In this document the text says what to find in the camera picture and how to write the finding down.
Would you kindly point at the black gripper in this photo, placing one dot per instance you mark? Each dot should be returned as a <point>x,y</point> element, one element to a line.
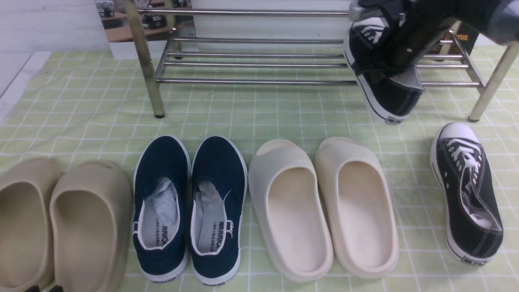
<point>414,26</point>

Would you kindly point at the black canvas sneaker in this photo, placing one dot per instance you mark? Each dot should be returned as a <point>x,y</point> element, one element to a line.
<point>390,98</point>
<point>474,229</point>

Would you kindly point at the right navy slip-on shoe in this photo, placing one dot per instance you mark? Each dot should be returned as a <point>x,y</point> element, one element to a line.
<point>219,185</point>

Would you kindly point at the navy slip-on shoe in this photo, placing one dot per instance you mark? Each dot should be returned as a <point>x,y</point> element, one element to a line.
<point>219,185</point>
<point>159,232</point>

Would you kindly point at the left navy slip-on shoe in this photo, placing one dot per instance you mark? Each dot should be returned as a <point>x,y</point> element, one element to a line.
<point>159,232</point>

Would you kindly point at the dark printed box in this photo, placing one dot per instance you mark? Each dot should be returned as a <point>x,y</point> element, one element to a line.
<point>467,37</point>

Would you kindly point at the right cream foam slide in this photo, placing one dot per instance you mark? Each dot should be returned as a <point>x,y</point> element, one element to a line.
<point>359,207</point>

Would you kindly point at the cream foam slide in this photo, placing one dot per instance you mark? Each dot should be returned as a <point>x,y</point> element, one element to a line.
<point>359,207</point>
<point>284,192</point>

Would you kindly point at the left cream foam slide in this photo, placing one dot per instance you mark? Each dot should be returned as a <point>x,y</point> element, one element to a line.
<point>284,192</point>

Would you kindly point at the green checkered cloth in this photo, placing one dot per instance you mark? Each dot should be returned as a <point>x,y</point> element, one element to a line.
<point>88,105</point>

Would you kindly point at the right tan foam slide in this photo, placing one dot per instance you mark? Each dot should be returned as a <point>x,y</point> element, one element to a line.
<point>90,210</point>

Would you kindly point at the tan foam slide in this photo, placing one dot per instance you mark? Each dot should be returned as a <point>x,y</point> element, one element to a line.
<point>90,210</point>
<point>26,235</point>

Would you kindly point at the left tan foam slide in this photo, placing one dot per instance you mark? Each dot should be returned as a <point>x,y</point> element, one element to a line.
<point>26,235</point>

